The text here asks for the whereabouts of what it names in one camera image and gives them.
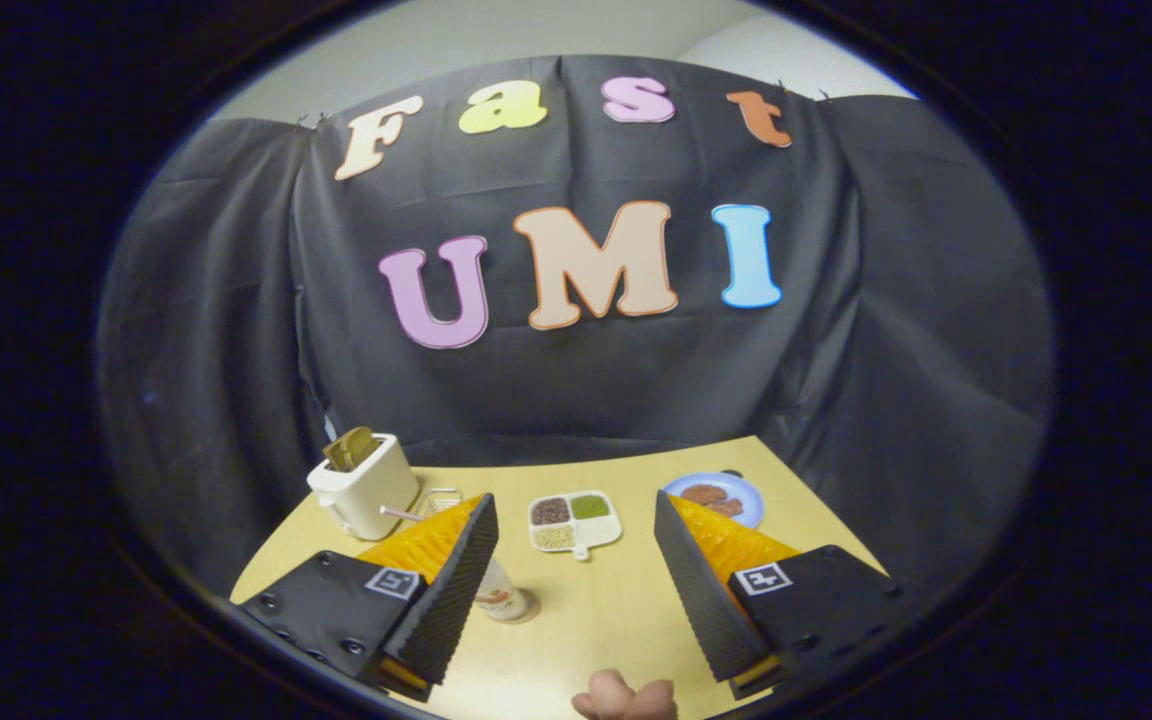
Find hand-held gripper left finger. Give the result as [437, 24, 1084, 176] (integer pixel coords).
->
[235, 492, 500, 702]

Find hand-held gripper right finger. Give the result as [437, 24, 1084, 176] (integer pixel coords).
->
[653, 489, 904, 701]

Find juice bottle with label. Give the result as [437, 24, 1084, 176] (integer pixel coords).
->
[474, 558, 541, 625]

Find brown food pieces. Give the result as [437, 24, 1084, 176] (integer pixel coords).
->
[680, 483, 745, 519]

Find wooden table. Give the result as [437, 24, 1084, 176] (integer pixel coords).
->
[229, 435, 887, 720]

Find white divided dish with grains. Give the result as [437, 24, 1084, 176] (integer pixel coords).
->
[527, 489, 624, 562]

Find blue plate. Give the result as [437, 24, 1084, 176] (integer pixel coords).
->
[662, 471, 766, 530]

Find white toaster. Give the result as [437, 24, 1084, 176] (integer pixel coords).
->
[306, 432, 423, 542]

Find brown toast slice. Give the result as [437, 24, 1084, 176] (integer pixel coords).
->
[323, 426, 378, 473]

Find black backdrop cloth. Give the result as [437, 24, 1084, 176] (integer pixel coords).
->
[96, 55, 1055, 601]

